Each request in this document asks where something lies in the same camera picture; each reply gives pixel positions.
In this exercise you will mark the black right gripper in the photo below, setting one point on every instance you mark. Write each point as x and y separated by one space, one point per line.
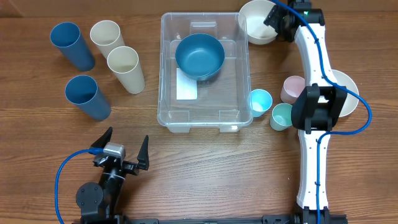
275 20

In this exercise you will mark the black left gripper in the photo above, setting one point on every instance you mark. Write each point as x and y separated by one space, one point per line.
142 157

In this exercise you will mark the pink small cup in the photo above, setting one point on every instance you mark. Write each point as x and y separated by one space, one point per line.
292 88

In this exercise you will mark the light blue small cup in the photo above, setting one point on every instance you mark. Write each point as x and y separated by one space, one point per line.
261 101

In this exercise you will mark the dark blue bowl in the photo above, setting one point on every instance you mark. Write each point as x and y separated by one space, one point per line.
200 56

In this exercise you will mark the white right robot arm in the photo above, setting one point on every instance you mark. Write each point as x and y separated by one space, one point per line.
316 110

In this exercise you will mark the dark blue tall cup front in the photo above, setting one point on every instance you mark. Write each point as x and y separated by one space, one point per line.
84 92

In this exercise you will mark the dark blue tall cup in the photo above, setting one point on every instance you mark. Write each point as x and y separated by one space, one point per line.
67 37
84 92

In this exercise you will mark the white label in bin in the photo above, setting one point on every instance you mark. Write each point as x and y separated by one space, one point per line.
186 87

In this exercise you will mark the cream tall cup front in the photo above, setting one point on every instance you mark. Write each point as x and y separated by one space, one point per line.
124 62

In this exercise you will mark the cream tall cup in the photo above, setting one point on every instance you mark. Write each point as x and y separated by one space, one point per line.
124 62
107 36

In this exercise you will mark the mint green small cup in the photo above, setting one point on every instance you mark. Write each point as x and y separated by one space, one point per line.
281 117

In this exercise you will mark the clear plastic storage bin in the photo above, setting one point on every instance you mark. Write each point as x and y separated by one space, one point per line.
224 102

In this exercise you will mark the cream tall cup rear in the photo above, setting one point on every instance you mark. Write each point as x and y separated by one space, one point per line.
107 36

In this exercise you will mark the dark blue tall cup rear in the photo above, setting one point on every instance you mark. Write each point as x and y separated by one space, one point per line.
67 37

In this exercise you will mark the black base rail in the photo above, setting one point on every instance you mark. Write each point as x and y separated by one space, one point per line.
265 219

